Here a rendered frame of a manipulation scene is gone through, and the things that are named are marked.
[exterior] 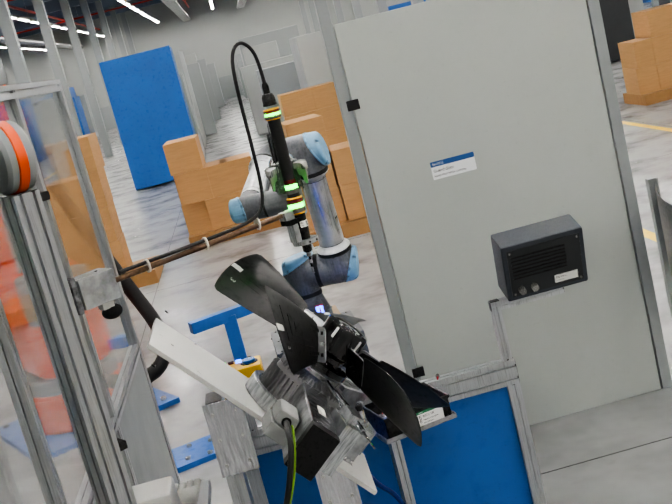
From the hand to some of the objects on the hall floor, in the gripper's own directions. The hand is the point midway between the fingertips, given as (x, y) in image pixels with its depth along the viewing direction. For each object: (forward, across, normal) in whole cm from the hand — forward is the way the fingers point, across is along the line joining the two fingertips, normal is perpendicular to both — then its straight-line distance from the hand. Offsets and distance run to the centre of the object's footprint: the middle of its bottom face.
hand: (286, 169), depth 269 cm
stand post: (+11, +34, -166) cm, 170 cm away
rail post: (-38, -53, -166) cm, 179 cm away
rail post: (-38, +33, -166) cm, 174 cm away
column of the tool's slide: (+39, +59, -166) cm, 180 cm away
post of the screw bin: (-20, -11, -166) cm, 168 cm away
